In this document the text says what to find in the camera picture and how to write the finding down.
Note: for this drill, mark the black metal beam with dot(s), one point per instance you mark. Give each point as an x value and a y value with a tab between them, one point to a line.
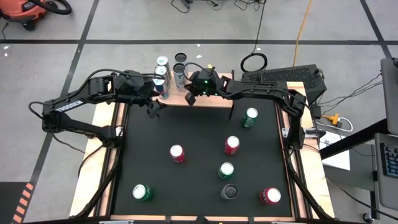
357	138

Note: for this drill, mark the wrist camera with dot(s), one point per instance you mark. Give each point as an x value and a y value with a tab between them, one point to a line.
130	81
199	77

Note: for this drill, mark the grey workstation cart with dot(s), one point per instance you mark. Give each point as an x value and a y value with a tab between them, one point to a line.
385	193

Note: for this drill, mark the white paper sheet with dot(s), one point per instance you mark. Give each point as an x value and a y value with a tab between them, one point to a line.
339	160

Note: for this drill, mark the orange power splitter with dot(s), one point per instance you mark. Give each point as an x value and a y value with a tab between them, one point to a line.
333	119

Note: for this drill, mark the orange shop vacuum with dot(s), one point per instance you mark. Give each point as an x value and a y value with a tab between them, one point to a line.
18	11

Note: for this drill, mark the black mat with orange stripes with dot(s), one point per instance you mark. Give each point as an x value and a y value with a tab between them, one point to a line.
9	202

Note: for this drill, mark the black table mat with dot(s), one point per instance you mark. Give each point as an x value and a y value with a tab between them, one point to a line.
155	133

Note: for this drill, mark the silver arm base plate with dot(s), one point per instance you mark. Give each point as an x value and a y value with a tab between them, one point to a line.
311	133
119	132

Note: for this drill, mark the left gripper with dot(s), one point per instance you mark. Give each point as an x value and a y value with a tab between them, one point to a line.
140	98

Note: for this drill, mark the red Fanta can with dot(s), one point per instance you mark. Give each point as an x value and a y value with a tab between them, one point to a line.
231	145
178	154
270	195

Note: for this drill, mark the black keyboard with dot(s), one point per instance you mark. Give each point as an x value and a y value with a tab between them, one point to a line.
391	160

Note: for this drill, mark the grey monitor back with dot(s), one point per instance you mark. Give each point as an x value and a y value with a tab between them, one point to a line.
390	93

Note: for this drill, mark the blue silver Red Bull can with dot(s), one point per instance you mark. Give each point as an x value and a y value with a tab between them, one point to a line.
162	60
160	70
161	88

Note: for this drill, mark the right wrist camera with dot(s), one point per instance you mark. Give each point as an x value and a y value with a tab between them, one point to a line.
199	77

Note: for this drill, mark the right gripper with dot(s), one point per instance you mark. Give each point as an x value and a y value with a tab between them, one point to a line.
213	87

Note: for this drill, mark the black perforated computer case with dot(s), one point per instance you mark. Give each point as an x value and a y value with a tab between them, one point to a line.
286	76

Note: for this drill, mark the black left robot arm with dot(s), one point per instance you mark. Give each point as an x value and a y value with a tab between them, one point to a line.
70	105

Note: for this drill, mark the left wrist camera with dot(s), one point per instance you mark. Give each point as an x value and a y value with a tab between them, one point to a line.
130	81

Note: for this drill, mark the white Celsius can black lid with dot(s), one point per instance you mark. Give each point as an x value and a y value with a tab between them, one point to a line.
180	57
229	191
179	77

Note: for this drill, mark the green Sprite can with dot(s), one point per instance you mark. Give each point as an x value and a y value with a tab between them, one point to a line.
143	193
226	171
249	117

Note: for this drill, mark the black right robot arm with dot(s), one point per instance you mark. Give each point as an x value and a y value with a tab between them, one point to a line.
264	90

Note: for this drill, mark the wooden shelf black metal legs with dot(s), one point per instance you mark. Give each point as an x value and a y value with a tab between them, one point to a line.
211	101

